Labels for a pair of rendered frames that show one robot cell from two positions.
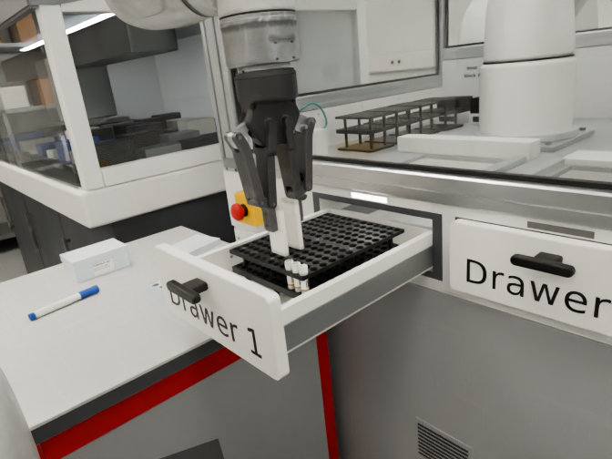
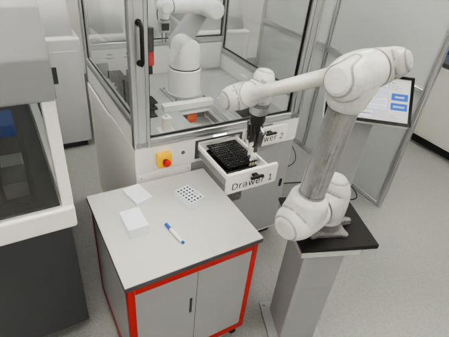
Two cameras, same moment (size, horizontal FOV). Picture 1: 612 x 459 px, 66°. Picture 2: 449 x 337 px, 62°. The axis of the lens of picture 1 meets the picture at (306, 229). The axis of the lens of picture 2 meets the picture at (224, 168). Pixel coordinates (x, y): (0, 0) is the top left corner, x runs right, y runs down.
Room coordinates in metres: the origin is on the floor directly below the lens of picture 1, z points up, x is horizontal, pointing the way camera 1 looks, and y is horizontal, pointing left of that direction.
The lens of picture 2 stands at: (0.54, 1.61, 1.92)
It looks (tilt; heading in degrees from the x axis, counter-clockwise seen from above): 34 degrees down; 277
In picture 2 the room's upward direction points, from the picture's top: 6 degrees clockwise
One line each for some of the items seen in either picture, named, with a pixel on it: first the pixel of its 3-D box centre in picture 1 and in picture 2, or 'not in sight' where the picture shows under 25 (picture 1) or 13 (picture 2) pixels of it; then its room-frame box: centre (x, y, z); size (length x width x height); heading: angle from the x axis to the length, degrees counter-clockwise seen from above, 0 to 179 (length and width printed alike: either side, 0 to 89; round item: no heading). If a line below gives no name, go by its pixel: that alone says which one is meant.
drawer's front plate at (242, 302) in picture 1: (212, 301); (252, 178); (0.58, 0.14, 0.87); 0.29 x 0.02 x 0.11; 40
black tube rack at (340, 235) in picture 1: (319, 257); (230, 157); (0.71, -0.02, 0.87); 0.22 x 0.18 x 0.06; 130
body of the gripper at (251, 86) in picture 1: (269, 107); (256, 122); (0.60, 0.03, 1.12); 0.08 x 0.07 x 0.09; 130
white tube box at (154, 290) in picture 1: (185, 284); (189, 196); (0.86, 0.25, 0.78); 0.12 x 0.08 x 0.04; 146
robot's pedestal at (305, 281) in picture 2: not in sight; (303, 281); (0.22, 0.27, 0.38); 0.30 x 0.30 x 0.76; 20
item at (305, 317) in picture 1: (322, 258); (230, 157); (0.71, -0.02, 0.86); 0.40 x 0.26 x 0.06; 130
